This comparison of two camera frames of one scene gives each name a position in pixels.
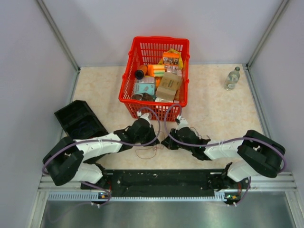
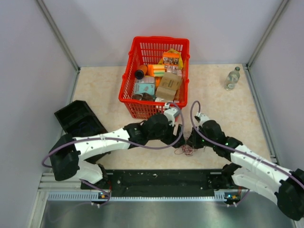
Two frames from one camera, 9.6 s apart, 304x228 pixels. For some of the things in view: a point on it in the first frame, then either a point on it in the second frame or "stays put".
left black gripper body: (147, 137) to (166, 134)
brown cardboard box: (170, 83) stays put
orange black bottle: (141, 71) stays put
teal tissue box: (146, 85) stays put
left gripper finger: (156, 142) to (179, 144)
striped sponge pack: (154, 70) stays put
